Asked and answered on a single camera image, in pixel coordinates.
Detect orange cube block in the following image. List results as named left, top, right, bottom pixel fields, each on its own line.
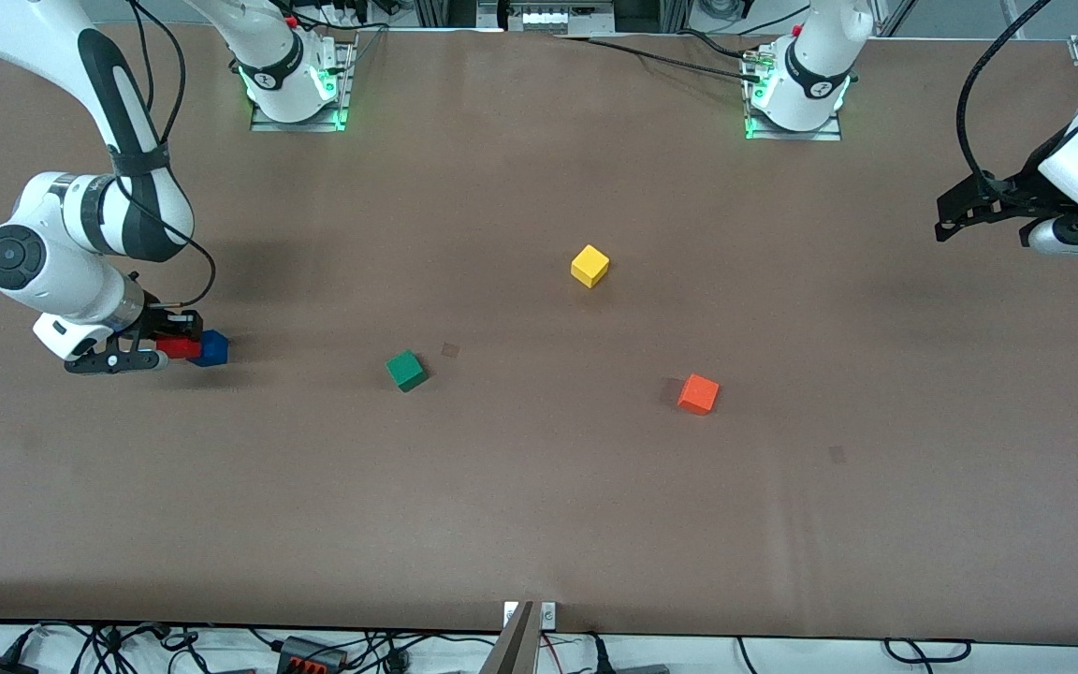
left=677, top=374, right=721, bottom=417

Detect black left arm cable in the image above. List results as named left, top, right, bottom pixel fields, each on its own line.
left=957, top=0, right=1055, bottom=203

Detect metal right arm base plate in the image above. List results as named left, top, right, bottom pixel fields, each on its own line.
left=249, top=42, right=356, bottom=133

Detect blue cube block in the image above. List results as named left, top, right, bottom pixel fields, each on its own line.
left=187, top=329, right=230, bottom=368

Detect black orange connector box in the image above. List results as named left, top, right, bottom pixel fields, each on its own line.
left=276, top=636, right=349, bottom=674

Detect white metal bracket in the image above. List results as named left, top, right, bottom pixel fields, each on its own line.
left=503, top=602, right=558, bottom=629

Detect yellow cube block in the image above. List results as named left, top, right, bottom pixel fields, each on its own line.
left=570, top=244, right=611, bottom=289

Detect black cable on table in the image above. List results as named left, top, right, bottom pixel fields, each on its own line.
left=558, top=28, right=770, bottom=85

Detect grey electronics box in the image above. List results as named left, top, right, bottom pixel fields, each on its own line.
left=500, top=0, right=617, bottom=35

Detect green cube block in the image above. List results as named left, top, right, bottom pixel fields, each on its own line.
left=386, top=350, right=430, bottom=393

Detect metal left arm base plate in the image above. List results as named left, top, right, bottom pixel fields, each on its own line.
left=744, top=110, right=842, bottom=142

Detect black looped cable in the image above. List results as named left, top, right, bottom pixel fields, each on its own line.
left=882, top=637, right=973, bottom=665

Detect grey slanted post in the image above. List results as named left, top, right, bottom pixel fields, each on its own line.
left=480, top=601, right=540, bottom=674

